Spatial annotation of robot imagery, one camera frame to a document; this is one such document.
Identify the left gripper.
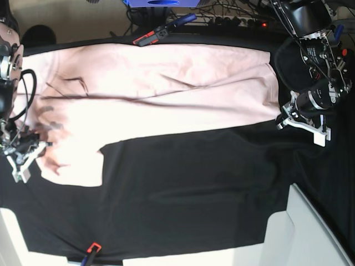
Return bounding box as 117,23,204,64
276,90,331,147

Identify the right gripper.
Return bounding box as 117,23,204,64
1,126,53,183

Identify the pink T-shirt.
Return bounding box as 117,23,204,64
23,43,280,187

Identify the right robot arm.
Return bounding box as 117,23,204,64
1,1,52,183

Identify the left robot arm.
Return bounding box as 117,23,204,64
272,1,354,147

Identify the red black right clamp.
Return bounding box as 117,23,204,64
329,24,348,73

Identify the red black clamp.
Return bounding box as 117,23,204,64
80,242,102,266
329,24,348,73
133,13,197,47

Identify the black power strip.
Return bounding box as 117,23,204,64
187,14,268,28

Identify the black table cloth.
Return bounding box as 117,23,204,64
1,34,354,263

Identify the red black bottom clamp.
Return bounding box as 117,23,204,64
80,242,102,266

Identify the red black top clamp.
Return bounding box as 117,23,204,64
133,13,197,47

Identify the blue box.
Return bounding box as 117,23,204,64
123,0,200,8

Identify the white table frame left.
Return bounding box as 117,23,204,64
1,208,69,266

